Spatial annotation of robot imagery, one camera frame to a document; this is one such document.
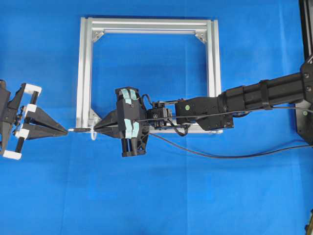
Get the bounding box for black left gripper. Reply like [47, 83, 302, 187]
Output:
[0, 80, 68, 160]

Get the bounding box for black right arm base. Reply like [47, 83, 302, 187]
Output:
[295, 0, 313, 145]

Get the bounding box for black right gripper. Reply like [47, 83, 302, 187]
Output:
[94, 87, 172, 157]

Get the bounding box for black camera cable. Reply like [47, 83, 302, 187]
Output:
[134, 102, 313, 137]

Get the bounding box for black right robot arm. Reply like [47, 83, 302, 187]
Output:
[93, 65, 313, 157]

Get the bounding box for black usb wire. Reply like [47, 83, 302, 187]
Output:
[68, 127, 313, 159]

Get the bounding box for aluminium extrusion frame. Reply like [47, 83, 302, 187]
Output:
[75, 17, 222, 138]

